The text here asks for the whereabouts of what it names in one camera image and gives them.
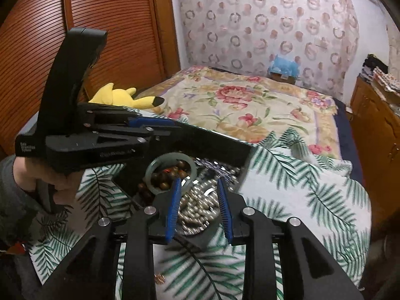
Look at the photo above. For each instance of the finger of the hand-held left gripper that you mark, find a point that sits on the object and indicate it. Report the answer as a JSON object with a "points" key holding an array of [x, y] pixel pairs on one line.
{"points": [[125, 140], [150, 122]]}

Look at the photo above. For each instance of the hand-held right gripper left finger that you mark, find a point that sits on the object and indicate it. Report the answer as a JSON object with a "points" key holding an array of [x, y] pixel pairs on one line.
{"points": [[173, 206]]}

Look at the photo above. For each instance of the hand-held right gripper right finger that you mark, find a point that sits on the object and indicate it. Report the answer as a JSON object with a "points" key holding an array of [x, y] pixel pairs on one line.
{"points": [[225, 212]]}

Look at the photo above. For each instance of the pale green jade bangle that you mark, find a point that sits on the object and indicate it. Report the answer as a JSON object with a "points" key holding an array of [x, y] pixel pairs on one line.
{"points": [[149, 175]]}

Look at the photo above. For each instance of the black square box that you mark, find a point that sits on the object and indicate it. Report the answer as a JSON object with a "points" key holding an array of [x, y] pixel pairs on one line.
{"points": [[215, 147]]}

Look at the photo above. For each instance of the person's left hand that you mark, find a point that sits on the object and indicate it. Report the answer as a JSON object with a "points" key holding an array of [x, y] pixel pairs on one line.
{"points": [[59, 181]]}

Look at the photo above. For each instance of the yellow plush toy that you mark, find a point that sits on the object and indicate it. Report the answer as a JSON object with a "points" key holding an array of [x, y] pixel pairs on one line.
{"points": [[122, 98]]}

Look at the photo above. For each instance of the small copper ornament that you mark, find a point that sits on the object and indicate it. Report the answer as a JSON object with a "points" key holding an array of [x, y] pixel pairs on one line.
{"points": [[159, 278]]}

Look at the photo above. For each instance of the wooden louvred wardrobe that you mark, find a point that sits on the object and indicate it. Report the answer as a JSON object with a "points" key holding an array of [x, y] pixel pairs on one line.
{"points": [[118, 22]]}

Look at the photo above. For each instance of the green leaf print blanket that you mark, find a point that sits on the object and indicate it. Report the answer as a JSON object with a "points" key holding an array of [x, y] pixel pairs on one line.
{"points": [[312, 200]]}

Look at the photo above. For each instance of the floral bedspread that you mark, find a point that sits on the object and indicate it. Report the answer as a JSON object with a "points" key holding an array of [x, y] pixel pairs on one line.
{"points": [[250, 106]]}

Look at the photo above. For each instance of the navy blue bed sheet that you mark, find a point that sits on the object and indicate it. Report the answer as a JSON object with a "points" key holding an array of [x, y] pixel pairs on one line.
{"points": [[347, 150]]}

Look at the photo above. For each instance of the blue plush toy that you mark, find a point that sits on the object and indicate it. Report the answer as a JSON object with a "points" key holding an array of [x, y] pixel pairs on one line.
{"points": [[286, 64]]}

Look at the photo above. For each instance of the wooden side cabinet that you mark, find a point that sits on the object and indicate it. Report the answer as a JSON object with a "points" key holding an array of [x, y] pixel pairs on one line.
{"points": [[378, 137]]}

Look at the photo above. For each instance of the dark folded clothes stack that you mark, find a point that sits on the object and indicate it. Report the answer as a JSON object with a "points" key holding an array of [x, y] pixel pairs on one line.
{"points": [[370, 65]]}

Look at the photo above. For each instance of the patterned folded cloth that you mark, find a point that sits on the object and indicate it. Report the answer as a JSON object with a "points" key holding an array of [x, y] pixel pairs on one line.
{"points": [[387, 82]]}

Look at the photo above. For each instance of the beige side curtain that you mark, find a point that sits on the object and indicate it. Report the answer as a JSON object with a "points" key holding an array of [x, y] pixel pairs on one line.
{"points": [[394, 40]]}

